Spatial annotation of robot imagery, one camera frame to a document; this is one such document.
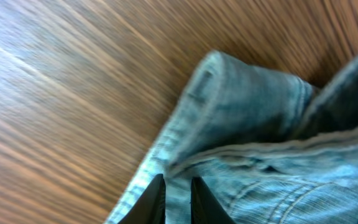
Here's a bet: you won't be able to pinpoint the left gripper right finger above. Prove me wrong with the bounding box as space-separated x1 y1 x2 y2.
191 177 235 224

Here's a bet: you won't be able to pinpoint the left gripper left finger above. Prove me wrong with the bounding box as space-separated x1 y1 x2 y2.
119 174 166 224

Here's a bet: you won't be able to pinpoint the light blue denim shorts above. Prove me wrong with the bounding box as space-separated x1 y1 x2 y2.
107 50 358 223

